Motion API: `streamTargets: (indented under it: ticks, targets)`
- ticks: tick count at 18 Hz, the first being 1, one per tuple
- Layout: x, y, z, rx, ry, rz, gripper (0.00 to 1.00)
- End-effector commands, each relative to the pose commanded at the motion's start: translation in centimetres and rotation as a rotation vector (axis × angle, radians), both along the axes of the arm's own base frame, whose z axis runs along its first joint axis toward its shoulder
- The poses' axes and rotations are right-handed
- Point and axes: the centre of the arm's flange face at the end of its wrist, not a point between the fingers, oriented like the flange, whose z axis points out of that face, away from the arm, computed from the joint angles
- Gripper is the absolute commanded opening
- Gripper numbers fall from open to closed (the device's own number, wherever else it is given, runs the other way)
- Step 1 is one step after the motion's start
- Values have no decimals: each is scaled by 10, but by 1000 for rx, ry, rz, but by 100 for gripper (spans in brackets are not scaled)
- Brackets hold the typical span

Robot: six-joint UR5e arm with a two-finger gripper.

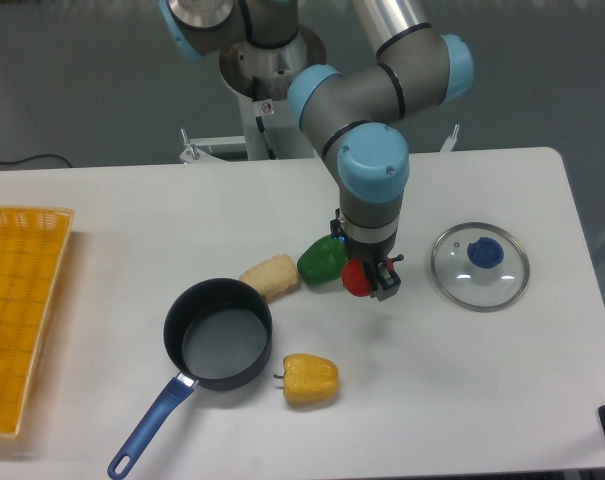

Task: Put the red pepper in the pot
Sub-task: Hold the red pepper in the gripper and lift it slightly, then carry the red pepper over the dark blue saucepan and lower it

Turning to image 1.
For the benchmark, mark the glass lid blue knob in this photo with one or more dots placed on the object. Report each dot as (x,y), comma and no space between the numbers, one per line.
(480,267)

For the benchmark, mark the green bell pepper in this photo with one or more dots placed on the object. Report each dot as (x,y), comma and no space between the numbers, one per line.
(323,261)

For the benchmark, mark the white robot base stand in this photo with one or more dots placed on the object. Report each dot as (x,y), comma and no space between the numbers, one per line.
(294,105)

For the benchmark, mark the red bell pepper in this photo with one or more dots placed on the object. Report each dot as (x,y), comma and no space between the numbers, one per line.
(354,279)

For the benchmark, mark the yellow woven basket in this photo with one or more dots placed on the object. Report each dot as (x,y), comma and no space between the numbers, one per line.
(33,242)

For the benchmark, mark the yellow bell pepper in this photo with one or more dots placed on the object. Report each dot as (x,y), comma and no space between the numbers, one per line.
(308,379)

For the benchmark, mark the beige bread roll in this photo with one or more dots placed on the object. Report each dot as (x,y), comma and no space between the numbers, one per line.
(273,277)

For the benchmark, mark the dark pot blue handle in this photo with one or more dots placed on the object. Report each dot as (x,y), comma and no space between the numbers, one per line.
(218,334)

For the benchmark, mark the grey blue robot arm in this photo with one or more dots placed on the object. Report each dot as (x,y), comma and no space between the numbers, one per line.
(371,167)

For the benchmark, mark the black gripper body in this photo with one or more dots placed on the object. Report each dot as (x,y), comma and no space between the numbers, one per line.
(372,246)

